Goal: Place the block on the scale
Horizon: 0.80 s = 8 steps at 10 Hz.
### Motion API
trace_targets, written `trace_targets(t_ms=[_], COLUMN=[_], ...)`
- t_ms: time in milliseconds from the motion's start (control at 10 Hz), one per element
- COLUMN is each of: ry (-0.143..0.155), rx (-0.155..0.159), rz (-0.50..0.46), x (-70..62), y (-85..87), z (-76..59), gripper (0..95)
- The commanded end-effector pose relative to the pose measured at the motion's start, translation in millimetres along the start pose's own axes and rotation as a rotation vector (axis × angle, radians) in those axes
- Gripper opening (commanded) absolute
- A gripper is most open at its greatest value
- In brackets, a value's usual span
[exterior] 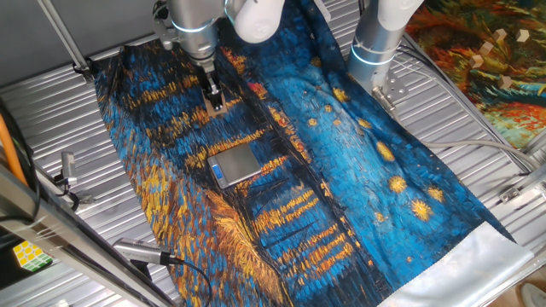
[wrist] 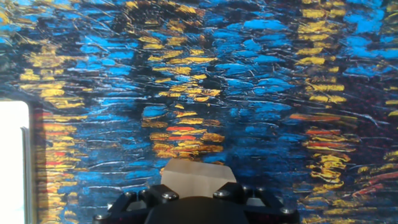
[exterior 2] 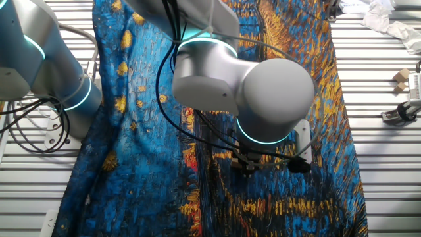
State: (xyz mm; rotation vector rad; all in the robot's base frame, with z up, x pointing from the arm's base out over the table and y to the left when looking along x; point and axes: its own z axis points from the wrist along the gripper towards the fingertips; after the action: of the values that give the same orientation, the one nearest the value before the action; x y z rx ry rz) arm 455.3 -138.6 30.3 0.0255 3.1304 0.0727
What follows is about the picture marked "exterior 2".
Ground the crumpled white cloth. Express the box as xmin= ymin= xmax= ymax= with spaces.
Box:
xmin=360 ymin=0 xmax=421 ymax=56

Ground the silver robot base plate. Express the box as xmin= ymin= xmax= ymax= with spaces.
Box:
xmin=43 ymin=111 xmax=83 ymax=151

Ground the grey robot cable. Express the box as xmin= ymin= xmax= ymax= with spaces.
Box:
xmin=58 ymin=22 xmax=100 ymax=82

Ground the black cable bundle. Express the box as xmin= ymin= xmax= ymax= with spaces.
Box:
xmin=0 ymin=97 xmax=72 ymax=155

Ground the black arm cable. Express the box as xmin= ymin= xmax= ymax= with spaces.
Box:
xmin=155 ymin=0 xmax=299 ymax=163

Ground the white ribbed device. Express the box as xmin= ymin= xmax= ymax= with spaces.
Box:
xmin=407 ymin=72 xmax=421 ymax=101

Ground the black clamp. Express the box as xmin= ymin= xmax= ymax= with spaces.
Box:
xmin=324 ymin=0 xmax=340 ymax=23

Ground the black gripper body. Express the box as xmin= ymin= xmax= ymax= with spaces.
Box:
xmin=234 ymin=144 xmax=261 ymax=172

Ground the blue starry night print cloth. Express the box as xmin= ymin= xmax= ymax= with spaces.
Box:
xmin=52 ymin=0 xmax=369 ymax=237

